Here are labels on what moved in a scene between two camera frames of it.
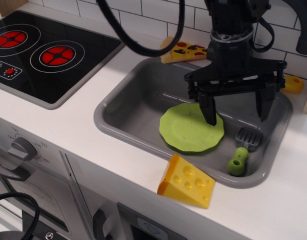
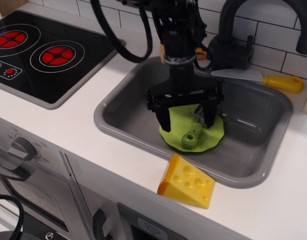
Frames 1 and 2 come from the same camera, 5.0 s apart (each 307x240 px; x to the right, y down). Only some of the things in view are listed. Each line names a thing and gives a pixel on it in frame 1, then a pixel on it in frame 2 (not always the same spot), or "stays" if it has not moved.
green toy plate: (183, 126) stays
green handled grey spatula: (250, 139) → (188, 140)
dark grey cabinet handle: (98, 219) stays
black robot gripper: (231, 69) → (183, 87)
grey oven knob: (22, 148) stays
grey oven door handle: (12, 167) stays
